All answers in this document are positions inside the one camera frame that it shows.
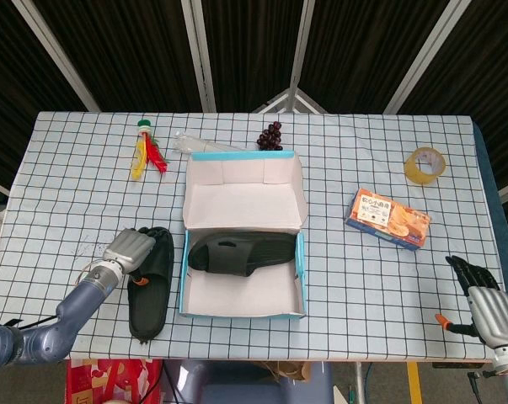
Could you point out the dark folding screen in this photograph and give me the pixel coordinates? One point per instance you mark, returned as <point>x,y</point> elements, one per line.
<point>131,50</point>

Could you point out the dark purple grape bunch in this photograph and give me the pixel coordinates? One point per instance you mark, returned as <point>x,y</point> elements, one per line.
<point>270,139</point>

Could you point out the blue-grey chair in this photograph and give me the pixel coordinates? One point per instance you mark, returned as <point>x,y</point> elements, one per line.
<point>236,387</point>

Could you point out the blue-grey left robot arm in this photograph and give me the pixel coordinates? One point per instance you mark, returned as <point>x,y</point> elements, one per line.
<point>68,311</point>

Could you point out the clear plastic bag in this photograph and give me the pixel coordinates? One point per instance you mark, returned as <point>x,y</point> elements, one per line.
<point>186,143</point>

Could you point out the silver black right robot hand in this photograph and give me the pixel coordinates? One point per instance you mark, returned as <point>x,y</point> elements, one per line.
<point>493,307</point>

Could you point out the orange blue snack package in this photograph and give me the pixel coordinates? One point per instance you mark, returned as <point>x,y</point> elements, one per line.
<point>384,214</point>

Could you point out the brown paper bag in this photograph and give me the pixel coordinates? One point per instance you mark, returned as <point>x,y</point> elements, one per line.
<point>291,370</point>

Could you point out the yellow tape roll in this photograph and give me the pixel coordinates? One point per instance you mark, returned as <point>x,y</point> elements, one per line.
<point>413,172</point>

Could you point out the red patterned bag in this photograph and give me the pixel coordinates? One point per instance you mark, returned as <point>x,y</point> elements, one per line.
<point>110,379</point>

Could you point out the checkered light blue tablecloth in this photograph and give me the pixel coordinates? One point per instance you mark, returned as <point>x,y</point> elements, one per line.
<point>363,294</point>

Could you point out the red yellow feather shuttlecock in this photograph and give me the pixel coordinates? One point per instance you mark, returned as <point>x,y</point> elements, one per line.
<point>146,153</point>

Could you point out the black slipper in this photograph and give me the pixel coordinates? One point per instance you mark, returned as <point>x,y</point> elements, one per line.
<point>258,252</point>
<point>148,311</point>

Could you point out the white triangular metal frame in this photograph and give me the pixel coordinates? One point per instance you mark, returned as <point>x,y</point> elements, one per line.
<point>289,101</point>

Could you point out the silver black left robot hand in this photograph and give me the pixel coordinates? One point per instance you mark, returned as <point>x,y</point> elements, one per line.
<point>129,250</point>

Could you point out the light blue shoe box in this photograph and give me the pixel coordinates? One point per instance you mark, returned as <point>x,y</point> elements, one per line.
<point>236,202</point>

